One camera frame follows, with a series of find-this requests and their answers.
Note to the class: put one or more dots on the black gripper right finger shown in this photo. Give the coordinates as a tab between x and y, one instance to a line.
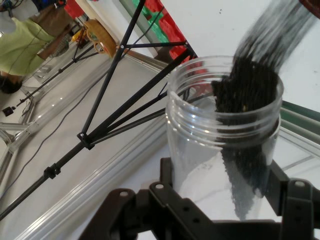
300	212

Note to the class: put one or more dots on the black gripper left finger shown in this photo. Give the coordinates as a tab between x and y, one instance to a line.
150	215

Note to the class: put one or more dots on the clear plastic jar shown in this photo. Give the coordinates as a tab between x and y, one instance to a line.
195	140

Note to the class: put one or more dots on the black tripod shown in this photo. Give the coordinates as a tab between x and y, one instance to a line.
52	172

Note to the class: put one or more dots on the wicker basket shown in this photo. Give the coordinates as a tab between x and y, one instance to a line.
102	37

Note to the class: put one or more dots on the green foam block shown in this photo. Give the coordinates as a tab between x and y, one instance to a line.
156	27

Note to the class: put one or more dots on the person in green shirt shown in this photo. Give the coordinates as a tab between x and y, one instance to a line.
22	42

